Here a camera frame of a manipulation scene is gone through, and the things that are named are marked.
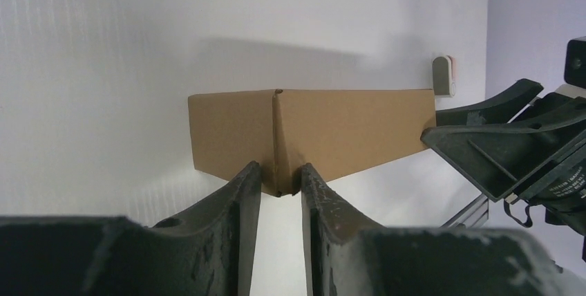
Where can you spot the small pink white stapler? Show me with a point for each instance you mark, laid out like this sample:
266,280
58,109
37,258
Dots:
443,76

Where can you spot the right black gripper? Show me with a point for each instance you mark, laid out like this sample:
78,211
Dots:
539,157

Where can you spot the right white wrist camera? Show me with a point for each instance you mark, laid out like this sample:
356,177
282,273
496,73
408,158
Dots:
574,70

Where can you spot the brown cardboard box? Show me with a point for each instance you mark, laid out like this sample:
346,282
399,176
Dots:
340,132

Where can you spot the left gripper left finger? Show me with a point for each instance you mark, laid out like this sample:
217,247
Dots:
206,249

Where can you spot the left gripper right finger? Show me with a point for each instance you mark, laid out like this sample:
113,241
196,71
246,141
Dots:
347,253

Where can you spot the black base frame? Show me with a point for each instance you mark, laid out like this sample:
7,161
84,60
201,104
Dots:
474,215

